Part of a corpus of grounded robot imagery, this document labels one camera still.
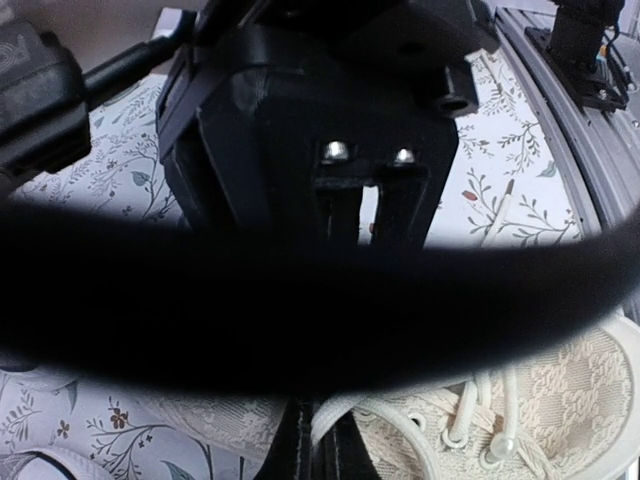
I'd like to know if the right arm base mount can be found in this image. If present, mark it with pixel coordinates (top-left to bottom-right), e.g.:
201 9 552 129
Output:
525 1 632 112

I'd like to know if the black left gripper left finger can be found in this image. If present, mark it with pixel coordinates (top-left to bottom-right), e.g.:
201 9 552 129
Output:
259 397 313 480

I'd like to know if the aluminium front rail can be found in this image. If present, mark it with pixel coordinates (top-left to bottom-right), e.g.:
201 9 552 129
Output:
496 1 639 235

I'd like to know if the beige sneaker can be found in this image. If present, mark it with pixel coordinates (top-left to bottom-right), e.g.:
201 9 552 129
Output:
149 179 640 480

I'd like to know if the black right camera cable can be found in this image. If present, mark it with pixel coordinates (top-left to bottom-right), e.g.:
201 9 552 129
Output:
0 197 640 399

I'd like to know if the floral patterned table mat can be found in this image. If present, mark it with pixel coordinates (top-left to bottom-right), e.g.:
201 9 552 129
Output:
1 53 581 479

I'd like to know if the grey sneaker with white laces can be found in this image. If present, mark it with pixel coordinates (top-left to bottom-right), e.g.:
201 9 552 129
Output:
1 449 113 480

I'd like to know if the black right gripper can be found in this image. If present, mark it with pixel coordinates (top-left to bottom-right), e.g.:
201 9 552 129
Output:
157 1 500 250

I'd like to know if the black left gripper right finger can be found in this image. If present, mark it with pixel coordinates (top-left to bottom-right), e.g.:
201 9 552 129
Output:
322 414 381 480

